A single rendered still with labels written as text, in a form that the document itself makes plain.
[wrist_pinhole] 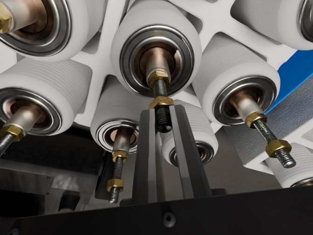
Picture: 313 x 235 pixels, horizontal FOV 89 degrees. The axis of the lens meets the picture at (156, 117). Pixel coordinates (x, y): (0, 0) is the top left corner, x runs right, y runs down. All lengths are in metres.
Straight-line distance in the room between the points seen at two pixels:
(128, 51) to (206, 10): 0.12
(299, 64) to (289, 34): 0.28
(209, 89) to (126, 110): 0.11
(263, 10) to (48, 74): 0.25
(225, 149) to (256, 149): 0.27
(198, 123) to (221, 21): 0.14
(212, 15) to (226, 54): 0.05
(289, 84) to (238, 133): 0.18
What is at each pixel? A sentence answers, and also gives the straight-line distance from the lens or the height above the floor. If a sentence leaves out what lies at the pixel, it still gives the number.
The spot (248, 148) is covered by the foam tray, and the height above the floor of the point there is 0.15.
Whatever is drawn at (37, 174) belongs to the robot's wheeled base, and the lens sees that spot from 0.52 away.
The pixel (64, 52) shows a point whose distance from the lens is 0.19.
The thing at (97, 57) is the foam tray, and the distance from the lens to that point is 0.25.
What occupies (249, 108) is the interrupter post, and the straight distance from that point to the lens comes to 0.20.
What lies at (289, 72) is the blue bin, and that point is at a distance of 0.49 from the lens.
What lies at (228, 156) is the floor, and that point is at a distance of 0.81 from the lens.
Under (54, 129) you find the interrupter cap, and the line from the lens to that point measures 0.25.
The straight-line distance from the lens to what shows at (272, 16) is 0.22.
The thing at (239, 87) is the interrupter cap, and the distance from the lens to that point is 0.21.
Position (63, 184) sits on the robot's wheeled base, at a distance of 0.51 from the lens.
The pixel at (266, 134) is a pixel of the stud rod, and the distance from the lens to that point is 0.19.
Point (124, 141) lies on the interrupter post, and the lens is 0.22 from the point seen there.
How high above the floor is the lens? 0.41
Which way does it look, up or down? 49 degrees down
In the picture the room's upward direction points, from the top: 176 degrees clockwise
